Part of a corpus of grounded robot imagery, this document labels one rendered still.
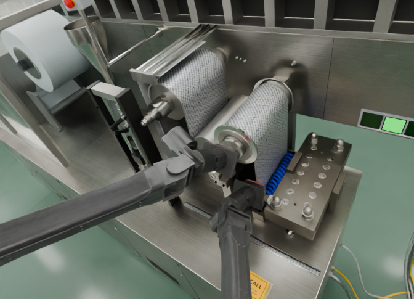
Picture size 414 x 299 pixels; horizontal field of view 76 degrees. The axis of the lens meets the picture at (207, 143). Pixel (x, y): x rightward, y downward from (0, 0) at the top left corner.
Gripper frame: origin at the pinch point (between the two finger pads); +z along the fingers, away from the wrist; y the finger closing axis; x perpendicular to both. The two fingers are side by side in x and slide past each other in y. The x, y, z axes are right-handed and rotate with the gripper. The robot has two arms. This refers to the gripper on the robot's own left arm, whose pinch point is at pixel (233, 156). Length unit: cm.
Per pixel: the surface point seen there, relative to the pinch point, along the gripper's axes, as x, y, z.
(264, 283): -35.3, 16.2, 8.2
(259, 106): 15.1, 0.2, 8.4
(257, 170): -3.8, 4.3, 10.0
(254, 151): 2.9, 4.6, 2.6
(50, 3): 38, -98, -6
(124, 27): 37, -79, 18
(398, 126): 19, 35, 31
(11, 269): -148, -170, 21
